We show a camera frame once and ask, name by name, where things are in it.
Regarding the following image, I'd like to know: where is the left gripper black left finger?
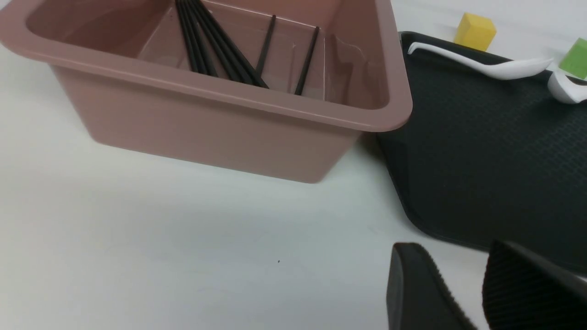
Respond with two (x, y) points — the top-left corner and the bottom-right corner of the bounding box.
(386, 242), (476, 330)

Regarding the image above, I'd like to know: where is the green block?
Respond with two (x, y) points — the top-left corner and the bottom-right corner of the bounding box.
(558, 38), (587, 80)

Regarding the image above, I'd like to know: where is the black chopstick bundle middle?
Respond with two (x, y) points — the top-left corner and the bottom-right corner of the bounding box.
(183, 0), (244, 83)

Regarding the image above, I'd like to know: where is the black chopstick bundle right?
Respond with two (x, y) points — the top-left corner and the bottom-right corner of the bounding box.
(195, 0), (269, 88)

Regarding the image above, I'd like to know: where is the pink plastic bin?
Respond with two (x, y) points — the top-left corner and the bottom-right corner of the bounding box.
(1, 0), (412, 183)

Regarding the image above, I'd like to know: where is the black textured tray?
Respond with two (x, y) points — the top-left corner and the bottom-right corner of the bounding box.
(376, 31), (587, 276)

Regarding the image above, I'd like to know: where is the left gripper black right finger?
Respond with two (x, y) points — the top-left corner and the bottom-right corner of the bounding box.
(482, 241), (587, 330)

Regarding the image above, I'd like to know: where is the white plastic spoon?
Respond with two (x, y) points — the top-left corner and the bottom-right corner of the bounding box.
(407, 42), (553, 81)

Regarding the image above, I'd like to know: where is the black leaning chopstick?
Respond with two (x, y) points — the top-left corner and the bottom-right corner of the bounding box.
(255, 15), (277, 76)

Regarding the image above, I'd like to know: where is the yellow cube block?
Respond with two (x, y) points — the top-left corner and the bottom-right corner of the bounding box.
(454, 12), (497, 52)

